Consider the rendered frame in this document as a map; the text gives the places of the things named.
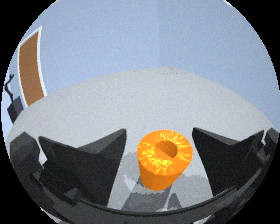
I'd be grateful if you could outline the orange knob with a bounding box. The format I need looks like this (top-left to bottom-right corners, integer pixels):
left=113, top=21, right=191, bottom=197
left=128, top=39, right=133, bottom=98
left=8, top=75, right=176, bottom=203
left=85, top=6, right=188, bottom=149
left=137, top=129, right=192, bottom=191

